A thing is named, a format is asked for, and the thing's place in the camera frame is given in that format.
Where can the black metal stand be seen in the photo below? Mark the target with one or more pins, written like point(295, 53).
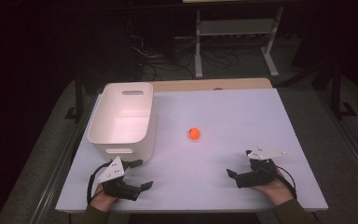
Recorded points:
point(79, 93)
point(336, 90)

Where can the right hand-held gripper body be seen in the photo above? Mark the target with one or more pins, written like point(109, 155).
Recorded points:
point(261, 174)

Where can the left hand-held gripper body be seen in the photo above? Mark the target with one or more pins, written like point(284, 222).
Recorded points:
point(113, 172)

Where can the orange ball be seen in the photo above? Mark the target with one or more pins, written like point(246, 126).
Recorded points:
point(194, 133)

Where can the person's left hand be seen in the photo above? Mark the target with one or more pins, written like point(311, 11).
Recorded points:
point(101, 199)

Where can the metal floor rail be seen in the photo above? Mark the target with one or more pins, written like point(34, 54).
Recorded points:
point(351, 146)
point(59, 168)

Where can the white plastic storage bin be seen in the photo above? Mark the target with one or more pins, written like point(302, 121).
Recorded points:
point(121, 124)

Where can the person's right hand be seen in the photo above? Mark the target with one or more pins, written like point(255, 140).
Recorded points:
point(276, 191)

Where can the white metal desk frame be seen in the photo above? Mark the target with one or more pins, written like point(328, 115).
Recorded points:
point(236, 27)

